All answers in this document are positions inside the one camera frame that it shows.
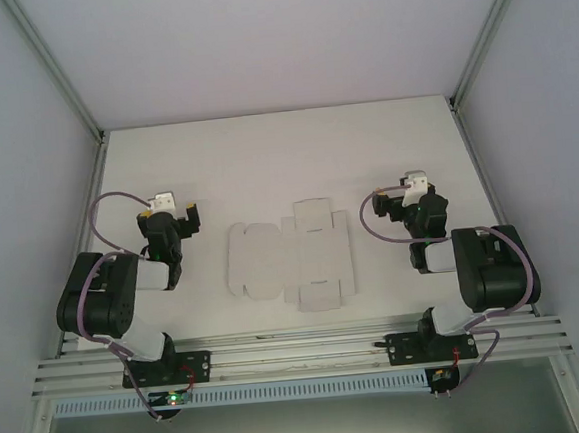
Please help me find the white paper box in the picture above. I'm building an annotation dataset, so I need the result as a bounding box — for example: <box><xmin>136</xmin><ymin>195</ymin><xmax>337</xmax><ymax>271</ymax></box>
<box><xmin>220</xmin><ymin>195</ymin><xmax>358</xmax><ymax>320</ymax></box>

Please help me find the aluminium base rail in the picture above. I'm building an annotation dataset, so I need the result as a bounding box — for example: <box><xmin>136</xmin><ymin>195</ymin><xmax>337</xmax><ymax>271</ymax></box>
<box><xmin>27</xmin><ymin>302</ymin><xmax>577</xmax><ymax>401</ymax></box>

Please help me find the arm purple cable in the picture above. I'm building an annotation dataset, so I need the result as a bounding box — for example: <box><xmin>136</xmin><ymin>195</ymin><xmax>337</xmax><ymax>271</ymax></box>
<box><xmin>68</xmin><ymin>188</ymin><xmax>169</xmax><ymax>429</ymax></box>
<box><xmin>356</xmin><ymin>173</ymin><xmax>548</xmax><ymax>405</ymax></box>

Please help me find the white slotted cable duct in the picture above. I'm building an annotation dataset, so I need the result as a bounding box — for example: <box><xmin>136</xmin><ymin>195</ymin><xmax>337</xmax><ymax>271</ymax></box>
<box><xmin>50</xmin><ymin>369</ymin><xmax>430</xmax><ymax>421</ymax></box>

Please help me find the aluminium frame post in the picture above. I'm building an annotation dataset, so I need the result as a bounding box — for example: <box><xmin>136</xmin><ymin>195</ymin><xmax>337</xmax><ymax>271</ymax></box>
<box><xmin>440</xmin><ymin>0</ymin><xmax>543</xmax><ymax>113</ymax></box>
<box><xmin>1</xmin><ymin>0</ymin><xmax>109</xmax><ymax>152</ymax></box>

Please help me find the circuit board with green light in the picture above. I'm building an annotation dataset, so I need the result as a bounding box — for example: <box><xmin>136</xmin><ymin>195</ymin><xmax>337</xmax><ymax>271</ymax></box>
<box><xmin>147</xmin><ymin>389</ymin><xmax>193</xmax><ymax>408</ymax></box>

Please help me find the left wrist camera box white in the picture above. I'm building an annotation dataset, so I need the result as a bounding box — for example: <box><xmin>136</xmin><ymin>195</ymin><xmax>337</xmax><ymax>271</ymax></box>
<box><xmin>146</xmin><ymin>189</ymin><xmax>178</xmax><ymax>213</ymax></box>

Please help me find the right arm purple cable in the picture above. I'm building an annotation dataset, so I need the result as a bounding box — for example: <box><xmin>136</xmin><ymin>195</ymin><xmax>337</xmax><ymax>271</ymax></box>
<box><xmin>356</xmin><ymin>173</ymin><xmax>548</xmax><ymax>405</ymax></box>

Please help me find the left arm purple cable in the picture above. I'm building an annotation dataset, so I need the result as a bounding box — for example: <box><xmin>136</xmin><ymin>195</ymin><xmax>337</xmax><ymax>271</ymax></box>
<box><xmin>68</xmin><ymin>188</ymin><xmax>169</xmax><ymax>429</ymax></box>

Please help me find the aluminium table side rail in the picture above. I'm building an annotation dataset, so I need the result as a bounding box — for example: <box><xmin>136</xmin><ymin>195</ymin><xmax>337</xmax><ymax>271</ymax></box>
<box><xmin>451</xmin><ymin>102</ymin><xmax>539</xmax><ymax>322</ymax></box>
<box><xmin>37</xmin><ymin>135</ymin><xmax>126</xmax><ymax>359</ymax></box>

